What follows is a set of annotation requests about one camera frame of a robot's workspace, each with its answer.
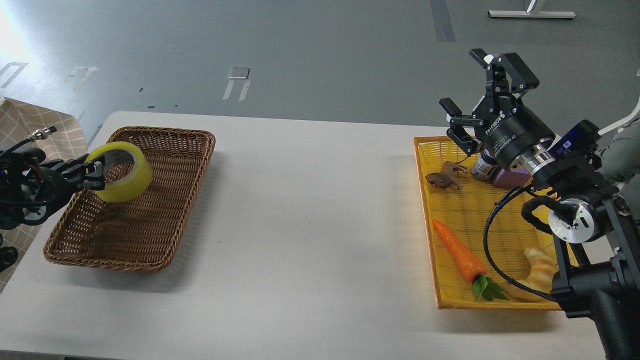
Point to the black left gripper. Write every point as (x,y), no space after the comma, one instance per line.
(84,174)

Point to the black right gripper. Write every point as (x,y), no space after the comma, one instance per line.
(500,121)

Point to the yellow tape roll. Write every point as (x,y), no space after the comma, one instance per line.
(132,184)

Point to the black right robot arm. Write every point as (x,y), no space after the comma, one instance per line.
(596,241)

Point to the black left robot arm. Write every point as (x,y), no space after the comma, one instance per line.
(33,188)

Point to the small dark jar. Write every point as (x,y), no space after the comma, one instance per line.
(484,168)

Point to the purple foam block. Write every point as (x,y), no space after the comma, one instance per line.
(505,179)

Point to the brown wicker basket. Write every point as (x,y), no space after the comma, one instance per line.
(142,234)

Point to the white stand base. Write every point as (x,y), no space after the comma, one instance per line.
(533,10)

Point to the brown toy animal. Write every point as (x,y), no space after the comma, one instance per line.
(446,176)

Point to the yellow plastic basket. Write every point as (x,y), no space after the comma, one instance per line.
(465,212)

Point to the orange toy carrot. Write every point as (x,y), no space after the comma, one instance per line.
(471,268)

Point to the toy croissant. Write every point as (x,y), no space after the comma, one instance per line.
(540,278)

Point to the white chair leg frame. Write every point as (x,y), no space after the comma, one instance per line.
(624,121)

